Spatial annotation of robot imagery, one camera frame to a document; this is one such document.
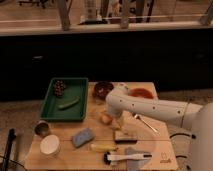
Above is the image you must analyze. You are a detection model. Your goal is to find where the orange-red apple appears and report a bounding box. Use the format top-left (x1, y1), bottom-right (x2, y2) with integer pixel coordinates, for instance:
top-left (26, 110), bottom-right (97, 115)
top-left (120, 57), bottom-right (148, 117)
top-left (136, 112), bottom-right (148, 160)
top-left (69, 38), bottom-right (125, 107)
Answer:
top-left (101, 114), bottom-right (112, 125)

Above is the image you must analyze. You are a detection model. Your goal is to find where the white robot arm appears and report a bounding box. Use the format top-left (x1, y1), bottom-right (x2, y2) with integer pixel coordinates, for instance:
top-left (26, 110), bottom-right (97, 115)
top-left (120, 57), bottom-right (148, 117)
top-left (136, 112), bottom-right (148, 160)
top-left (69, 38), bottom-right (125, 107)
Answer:
top-left (106, 83), bottom-right (213, 171)

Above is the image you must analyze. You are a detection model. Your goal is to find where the white paper cup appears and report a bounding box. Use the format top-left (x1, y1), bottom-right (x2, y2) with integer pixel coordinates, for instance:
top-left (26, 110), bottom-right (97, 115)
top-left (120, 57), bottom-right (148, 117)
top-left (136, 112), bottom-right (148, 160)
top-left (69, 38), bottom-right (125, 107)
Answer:
top-left (40, 135), bottom-right (60, 156)

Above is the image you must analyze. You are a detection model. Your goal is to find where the small metal cup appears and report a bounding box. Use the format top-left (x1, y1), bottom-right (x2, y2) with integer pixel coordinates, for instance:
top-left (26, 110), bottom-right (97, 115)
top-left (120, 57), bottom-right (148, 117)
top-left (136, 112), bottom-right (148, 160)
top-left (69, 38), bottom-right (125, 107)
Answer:
top-left (34, 121), bottom-right (51, 138)

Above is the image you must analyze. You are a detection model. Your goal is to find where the silver fork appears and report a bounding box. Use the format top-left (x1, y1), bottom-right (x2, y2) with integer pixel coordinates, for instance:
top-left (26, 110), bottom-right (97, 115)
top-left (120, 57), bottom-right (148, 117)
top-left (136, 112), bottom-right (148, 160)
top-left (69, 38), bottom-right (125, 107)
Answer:
top-left (132, 113), bottom-right (158, 133)

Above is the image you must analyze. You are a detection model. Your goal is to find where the yellow banana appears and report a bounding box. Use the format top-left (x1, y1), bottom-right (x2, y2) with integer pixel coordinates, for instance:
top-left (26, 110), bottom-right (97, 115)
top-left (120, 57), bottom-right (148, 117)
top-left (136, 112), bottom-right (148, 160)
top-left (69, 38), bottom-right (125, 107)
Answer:
top-left (90, 144), bottom-right (118, 152)

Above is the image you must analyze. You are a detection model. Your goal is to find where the orange bowl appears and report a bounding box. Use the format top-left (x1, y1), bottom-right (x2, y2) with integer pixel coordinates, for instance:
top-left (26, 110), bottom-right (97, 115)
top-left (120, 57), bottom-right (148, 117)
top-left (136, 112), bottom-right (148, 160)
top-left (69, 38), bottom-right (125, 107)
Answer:
top-left (129, 88), bottom-right (154, 99)

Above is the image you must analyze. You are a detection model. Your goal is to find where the dark brown bowl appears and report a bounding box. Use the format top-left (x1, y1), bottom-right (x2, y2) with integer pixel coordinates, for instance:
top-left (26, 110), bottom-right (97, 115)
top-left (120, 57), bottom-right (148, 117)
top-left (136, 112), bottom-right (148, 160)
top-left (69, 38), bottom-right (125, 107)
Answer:
top-left (93, 81), bottom-right (114, 100)

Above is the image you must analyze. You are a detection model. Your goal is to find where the blue sponge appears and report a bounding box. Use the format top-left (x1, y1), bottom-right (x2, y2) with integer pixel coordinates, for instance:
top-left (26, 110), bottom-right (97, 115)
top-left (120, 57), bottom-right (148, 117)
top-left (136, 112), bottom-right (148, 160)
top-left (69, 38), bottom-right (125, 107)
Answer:
top-left (72, 128), bottom-right (94, 148)

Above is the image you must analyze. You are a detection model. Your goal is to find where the green plastic tray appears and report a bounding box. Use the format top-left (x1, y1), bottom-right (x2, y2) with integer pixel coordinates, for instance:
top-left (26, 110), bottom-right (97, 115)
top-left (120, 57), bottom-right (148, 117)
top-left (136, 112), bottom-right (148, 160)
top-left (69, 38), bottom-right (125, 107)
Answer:
top-left (40, 78), bottom-right (88, 122)

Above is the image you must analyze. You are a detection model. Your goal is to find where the green cucumber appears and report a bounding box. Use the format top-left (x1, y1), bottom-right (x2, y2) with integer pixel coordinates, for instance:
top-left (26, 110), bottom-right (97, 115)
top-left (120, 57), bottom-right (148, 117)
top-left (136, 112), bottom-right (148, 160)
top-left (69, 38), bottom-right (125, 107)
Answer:
top-left (58, 97), bottom-right (80, 110)

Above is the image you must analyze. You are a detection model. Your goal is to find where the dark grape bunch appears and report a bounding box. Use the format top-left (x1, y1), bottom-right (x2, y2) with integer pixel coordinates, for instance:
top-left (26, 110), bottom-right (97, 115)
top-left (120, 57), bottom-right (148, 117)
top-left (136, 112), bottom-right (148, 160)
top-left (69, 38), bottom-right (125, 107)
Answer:
top-left (53, 80), bottom-right (66, 97)

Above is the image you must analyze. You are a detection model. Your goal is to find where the black stand pole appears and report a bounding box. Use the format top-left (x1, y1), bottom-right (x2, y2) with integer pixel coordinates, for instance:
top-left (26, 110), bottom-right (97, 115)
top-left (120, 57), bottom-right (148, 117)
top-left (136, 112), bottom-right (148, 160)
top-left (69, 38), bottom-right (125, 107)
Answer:
top-left (1, 129), bottom-right (16, 171)

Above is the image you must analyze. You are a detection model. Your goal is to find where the black cable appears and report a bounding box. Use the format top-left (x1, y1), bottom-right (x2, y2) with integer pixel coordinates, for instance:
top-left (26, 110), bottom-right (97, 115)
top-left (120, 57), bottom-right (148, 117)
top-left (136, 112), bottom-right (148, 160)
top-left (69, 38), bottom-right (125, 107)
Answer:
top-left (169, 132), bottom-right (196, 171)

